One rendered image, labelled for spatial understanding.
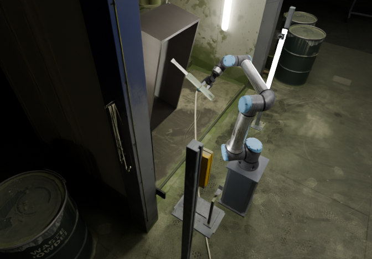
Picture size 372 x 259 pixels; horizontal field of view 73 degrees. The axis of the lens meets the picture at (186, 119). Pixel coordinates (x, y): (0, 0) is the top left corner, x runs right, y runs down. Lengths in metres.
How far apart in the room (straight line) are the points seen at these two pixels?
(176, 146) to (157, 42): 1.62
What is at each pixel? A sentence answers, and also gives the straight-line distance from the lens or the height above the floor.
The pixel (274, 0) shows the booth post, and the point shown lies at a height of 1.45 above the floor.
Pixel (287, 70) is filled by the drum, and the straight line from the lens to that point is 4.63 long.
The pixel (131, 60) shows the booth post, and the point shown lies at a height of 1.84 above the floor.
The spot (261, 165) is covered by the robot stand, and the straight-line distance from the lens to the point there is 2.42.
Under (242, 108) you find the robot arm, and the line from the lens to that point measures 1.70.
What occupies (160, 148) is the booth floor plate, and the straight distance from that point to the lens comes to 3.22.
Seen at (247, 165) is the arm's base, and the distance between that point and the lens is 2.30.
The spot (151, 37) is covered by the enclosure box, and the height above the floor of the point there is 1.64.
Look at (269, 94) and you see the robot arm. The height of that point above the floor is 1.48.
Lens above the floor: 2.47
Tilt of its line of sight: 42 degrees down
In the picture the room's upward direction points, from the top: 2 degrees clockwise
